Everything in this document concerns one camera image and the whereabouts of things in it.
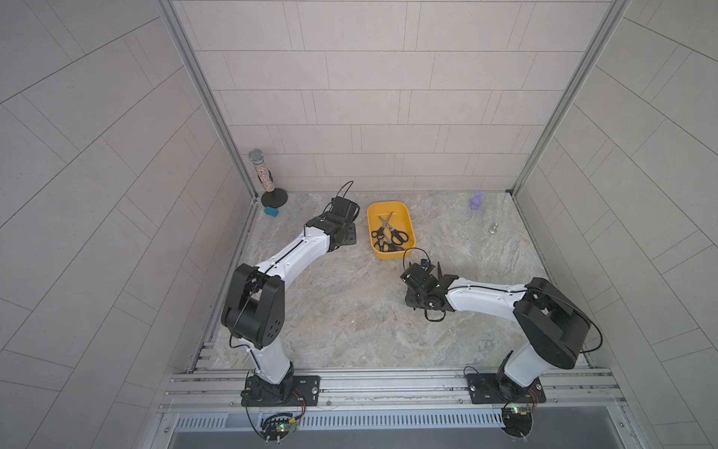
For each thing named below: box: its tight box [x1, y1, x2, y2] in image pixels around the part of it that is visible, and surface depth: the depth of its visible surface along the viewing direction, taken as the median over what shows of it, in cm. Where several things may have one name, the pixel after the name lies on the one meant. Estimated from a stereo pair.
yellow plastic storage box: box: [366, 200, 417, 261], surface depth 107 cm
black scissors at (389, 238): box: [371, 223, 409, 253], surface depth 104 cm
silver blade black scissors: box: [377, 215, 409, 246], surface depth 104 cm
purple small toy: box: [469, 190, 486, 211], surface depth 112 cm
